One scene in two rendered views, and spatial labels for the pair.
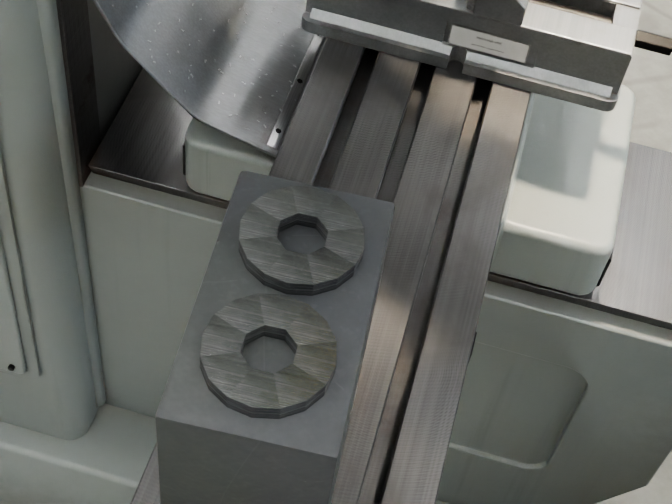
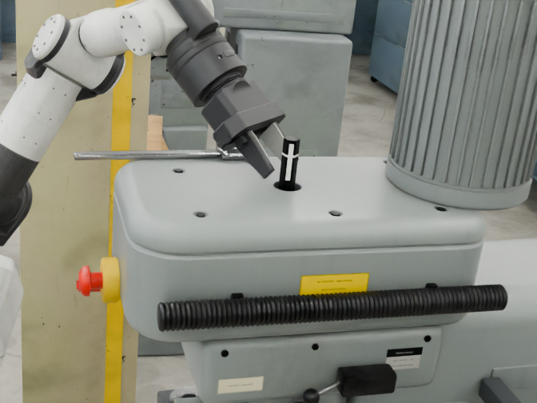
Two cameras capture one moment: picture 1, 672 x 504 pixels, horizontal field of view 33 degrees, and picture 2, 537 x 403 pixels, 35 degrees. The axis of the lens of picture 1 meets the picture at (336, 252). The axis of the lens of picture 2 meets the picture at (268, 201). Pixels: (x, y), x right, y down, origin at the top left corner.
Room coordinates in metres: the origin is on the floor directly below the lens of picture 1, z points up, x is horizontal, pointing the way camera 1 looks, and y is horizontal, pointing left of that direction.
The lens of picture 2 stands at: (1.89, -0.56, 2.30)
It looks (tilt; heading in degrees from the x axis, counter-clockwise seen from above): 22 degrees down; 154
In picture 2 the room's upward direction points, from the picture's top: 6 degrees clockwise
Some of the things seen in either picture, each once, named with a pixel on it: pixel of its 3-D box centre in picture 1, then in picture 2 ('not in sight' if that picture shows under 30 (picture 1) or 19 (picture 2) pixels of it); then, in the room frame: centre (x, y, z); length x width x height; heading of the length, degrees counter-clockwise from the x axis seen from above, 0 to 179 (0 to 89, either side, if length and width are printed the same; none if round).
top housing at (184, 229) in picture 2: not in sight; (291, 239); (0.97, -0.06, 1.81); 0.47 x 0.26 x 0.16; 82
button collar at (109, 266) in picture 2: not in sight; (109, 280); (0.93, -0.30, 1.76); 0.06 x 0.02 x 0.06; 172
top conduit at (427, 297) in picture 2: not in sight; (340, 305); (1.11, -0.06, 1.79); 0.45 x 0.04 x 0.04; 82
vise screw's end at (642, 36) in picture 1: (653, 42); not in sight; (0.96, -0.30, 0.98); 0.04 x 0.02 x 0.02; 81
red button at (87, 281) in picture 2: not in sight; (91, 281); (0.93, -0.32, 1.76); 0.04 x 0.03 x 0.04; 172
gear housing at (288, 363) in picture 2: not in sight; (300, 321); (0.97, -0.03, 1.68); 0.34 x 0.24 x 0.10; 82
